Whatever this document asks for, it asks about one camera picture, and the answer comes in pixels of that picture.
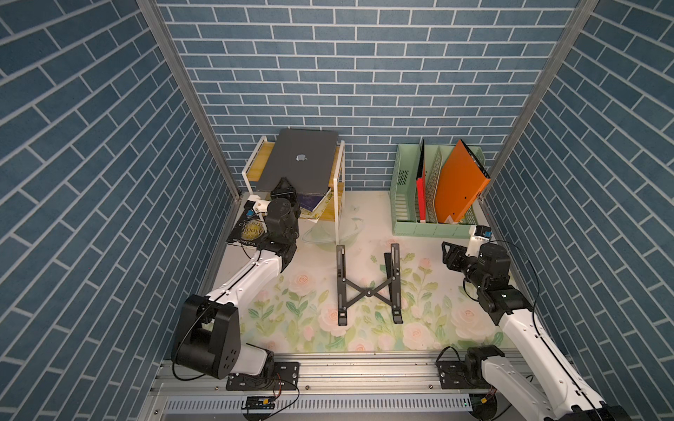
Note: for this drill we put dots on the green plastic file organizer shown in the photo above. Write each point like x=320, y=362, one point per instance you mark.
x=404, y=202

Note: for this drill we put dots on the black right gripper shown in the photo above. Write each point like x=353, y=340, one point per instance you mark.
x=455, y=253

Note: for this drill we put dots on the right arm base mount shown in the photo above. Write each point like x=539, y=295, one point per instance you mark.
x=458, y=371

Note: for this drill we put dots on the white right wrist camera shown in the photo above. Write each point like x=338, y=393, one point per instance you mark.
x=479, y=235

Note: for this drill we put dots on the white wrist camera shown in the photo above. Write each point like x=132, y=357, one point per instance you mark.
x=479, y=235
x=256, y=208

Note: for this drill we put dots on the floral table mat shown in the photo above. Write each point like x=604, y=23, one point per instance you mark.
x=297, y=311

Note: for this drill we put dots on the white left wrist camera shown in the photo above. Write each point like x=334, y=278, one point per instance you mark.
x=256, y=208

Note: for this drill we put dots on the grey laptop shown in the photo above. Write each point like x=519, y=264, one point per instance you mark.
x=304, y=158

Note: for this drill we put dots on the patterned paper folder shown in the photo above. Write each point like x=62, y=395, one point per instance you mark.
x=433, y=167

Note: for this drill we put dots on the black Moon and Sixpence book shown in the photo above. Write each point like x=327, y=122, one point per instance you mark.
x=251, y=232

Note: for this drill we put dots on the worn magazine stack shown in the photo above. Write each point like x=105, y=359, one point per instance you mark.
x=319, y=211

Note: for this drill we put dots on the dark blue book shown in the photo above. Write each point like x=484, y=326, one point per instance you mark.
x=309, y=203

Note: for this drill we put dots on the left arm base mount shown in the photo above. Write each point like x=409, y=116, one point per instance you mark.
x=275, y=376

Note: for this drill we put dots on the left aluminium corner post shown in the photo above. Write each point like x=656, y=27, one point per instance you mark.
x=156, y=24

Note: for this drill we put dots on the small black circuit board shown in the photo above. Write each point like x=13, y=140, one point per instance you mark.
x=259, y=403

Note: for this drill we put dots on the orange file folder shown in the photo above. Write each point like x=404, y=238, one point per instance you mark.
x=462, y=179

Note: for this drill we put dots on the right aluminium corner post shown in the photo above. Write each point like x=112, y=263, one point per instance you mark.
x=570, y=33

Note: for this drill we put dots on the red file folder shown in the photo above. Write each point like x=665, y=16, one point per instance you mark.
x=420, y=184

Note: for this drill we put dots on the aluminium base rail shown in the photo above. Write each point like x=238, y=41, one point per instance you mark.
x=359, y=384

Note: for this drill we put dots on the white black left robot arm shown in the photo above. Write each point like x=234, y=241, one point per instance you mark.
x=207, y=338

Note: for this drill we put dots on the aluminium corner post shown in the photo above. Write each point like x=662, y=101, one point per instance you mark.
x=156, y=24
x=570, y=33

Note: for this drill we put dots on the white frame wooden shelf rack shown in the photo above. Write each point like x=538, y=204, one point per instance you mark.
x=255, y=165

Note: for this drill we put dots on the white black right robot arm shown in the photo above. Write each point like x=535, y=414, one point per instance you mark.
x=561, y=393

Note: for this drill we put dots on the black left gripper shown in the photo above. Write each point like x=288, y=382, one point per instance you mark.
x=287, y=194

